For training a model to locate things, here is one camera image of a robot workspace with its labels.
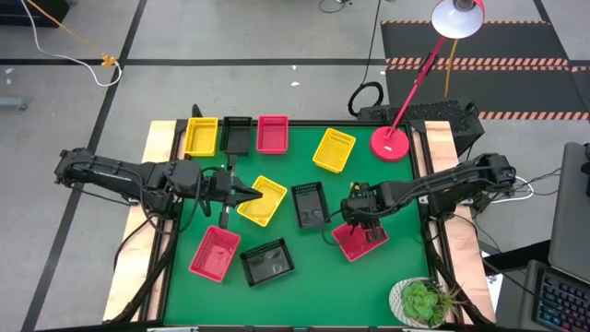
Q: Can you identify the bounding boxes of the red plastic basket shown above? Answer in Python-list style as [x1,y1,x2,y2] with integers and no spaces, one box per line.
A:
[331,219,390,264]
[255,114,290,156]
[188,224,242,284]

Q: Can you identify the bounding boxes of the orange floor cable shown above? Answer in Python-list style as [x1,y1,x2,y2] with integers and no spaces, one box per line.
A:
[25,0,119,68]

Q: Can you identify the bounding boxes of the yellow hanging cable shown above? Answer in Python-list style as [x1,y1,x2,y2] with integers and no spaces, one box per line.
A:
[442,38,461,101]

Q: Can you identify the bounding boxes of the black textured equipment case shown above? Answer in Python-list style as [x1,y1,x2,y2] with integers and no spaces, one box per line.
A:
[357,99,486,157]

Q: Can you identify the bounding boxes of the black floor box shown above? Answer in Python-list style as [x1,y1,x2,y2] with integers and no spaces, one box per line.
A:
[0,0,70,29]

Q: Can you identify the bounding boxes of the wooden side board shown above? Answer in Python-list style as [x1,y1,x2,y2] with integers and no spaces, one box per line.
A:
[423,120,498,324]
[103,120,179,323]

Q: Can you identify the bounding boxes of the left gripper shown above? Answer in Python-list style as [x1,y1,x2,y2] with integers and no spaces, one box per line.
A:
[207,154,264,231]

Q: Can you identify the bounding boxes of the black mat with striped edges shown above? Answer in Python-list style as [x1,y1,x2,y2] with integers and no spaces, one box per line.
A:
[380,18,590,122]

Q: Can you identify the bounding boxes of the white cable loop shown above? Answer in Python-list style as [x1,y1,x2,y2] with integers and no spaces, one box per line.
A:
[489,174,536,205]

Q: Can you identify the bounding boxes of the red desk lamp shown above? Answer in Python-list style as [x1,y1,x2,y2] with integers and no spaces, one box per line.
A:
[369,0,486,163]

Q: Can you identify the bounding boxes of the black plastic basket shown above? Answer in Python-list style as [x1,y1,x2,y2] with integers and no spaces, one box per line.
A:
[239,237,296,289]
[290,181,332,231]
[219,115,254,156]

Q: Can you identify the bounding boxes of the gray floor bracket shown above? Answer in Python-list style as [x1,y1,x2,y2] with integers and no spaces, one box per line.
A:
[0,95,35,113]

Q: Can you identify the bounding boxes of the succulent in white pot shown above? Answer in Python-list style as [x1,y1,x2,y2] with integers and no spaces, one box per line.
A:
[388,275,469,329]

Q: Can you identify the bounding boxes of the yellow plastic basket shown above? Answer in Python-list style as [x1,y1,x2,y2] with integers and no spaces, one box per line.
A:
[236,174,289,229]
[312,127,358,175]
[183,116,219,158]

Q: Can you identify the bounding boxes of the white floor cable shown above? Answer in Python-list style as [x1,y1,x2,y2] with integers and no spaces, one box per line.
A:
[18,0,124,89]

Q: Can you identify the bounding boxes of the black coiled cable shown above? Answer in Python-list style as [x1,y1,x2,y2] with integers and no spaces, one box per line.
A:
[346,0,385,119]

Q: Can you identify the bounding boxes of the gray laptop with lit keyboard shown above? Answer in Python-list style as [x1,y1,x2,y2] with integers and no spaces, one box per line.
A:
[518,140,590,332]

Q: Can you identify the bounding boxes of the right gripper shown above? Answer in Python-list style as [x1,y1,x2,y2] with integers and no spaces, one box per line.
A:
[340,182,388,244]

